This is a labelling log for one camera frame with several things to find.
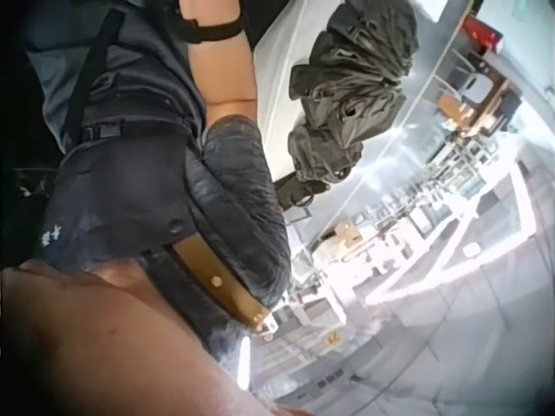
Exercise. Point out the white chair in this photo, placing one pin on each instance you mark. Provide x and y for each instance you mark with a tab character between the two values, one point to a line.
479	86

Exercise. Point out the rows of desks with equipment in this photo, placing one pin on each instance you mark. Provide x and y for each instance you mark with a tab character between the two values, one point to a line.
416	208

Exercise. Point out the black wrist band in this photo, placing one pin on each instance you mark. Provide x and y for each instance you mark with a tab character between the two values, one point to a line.
208	29

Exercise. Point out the person's right hand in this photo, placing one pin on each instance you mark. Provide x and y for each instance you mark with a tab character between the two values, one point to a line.
201	6

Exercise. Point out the brown wooden chair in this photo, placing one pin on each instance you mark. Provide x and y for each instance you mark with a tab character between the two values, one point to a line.
455	110

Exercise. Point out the red box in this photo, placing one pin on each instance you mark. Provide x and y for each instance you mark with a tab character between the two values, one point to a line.
481	32

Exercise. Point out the brown cardboard box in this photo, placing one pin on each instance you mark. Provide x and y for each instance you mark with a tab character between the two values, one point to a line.
347	234

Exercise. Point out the dark grey crumpled garment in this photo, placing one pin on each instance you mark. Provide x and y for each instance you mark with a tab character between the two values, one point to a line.
347	91

